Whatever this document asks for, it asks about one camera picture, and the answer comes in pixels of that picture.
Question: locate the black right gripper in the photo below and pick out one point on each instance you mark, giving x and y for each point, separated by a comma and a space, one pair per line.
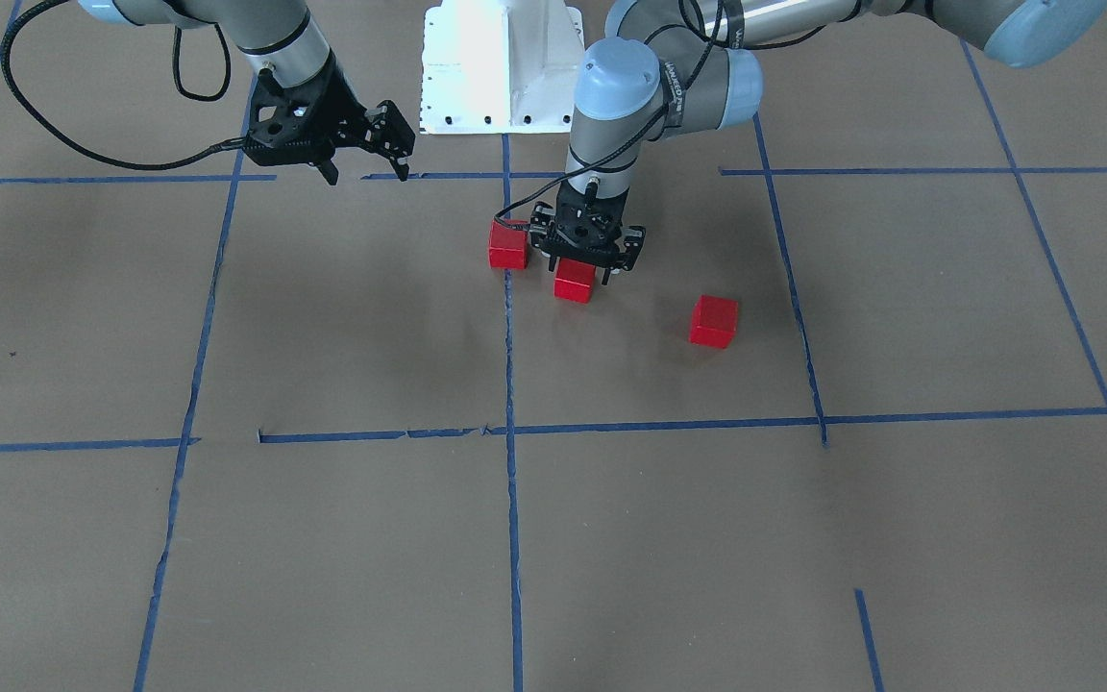
340, 108

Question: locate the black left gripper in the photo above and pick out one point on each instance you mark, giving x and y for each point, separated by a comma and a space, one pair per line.
632, 244

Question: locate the red block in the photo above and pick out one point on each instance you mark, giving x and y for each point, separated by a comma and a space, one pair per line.
714, 321
574, 281
508, 246

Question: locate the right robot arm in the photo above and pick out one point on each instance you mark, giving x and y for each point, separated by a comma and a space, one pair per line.
282, 34

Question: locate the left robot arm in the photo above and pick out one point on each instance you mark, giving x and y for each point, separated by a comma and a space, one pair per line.
670, 68

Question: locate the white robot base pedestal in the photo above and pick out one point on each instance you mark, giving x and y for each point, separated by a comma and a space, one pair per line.
499, 67

